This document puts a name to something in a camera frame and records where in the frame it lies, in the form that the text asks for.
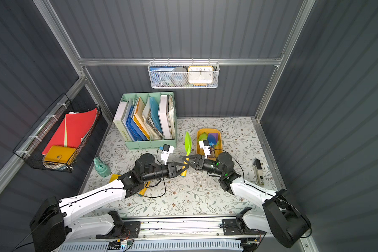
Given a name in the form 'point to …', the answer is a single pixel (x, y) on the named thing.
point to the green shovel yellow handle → (202, 137)
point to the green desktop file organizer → (146, 120)
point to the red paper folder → (72, 128)
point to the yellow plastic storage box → (215, 149)
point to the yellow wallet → (59, 154)
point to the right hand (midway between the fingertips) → (187, 160)
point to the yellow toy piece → (114, 177)
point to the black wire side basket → (31, 148)
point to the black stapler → (259, 172)
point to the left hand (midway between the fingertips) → (186, 167)
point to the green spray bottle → (102, 169)
